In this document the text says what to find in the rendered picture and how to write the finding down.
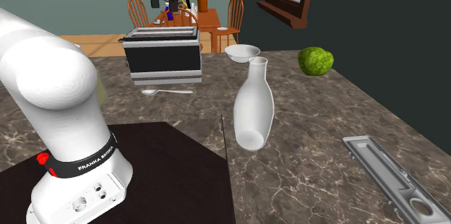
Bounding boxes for white bowl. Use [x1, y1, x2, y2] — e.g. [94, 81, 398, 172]
[224, 43, 262, 64]

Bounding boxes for green lettuce head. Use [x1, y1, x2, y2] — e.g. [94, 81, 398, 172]
[297, 46, 335, 77]

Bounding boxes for orange wooden dining table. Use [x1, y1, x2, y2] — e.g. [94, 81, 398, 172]
[149, 0, 222, 54]

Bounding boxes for white vase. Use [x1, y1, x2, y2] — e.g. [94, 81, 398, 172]
[233, 56, 275, 152]

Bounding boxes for silver and black toaster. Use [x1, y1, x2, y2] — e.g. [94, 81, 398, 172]
[119, 25, 204, 87]

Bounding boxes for dark robot stand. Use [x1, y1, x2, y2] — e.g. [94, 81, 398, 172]
[0, 121, 237, 224]

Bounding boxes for long grey metal tray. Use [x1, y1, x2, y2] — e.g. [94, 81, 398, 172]
[342, 135, 451, 224]

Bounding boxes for silver spoon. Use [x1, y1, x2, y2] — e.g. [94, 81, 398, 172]
[141, 89, 194, 97]

